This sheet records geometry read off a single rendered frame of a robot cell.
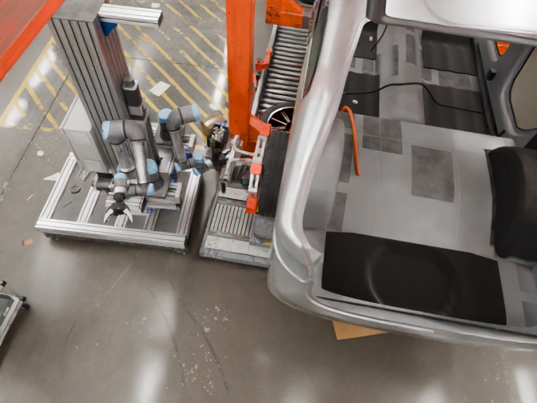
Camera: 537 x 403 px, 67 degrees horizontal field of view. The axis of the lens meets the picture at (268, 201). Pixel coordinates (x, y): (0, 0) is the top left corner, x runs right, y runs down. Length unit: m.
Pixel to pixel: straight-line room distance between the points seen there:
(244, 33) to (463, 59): 2.58
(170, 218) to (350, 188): 1.61
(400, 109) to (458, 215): 1.07
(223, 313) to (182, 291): 0.39
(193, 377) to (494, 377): 2.34
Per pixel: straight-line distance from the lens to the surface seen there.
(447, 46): 4.81
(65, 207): 3.96
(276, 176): 2.76
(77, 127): 3.04
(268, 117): 3.96
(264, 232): 3.52
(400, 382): 3.57
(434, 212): 3.05
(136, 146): 2.65
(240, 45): 2.89
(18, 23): 0.62
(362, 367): 3.50
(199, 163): 3.05
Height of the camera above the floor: 3.31
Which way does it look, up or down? 57 degrees down
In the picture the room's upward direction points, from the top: 6 degrees clockwise
